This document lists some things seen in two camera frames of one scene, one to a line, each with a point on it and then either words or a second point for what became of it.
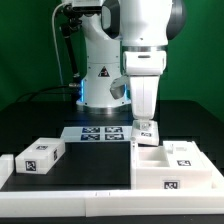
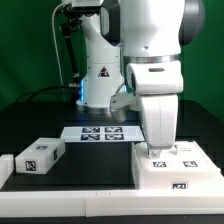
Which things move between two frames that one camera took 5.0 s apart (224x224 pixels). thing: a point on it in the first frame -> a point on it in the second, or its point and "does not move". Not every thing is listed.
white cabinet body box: (171, 165) does not move
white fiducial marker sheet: (96, 133) does not move
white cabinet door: (148, 137) -> (146, 163)
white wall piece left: (7, 165) does not move
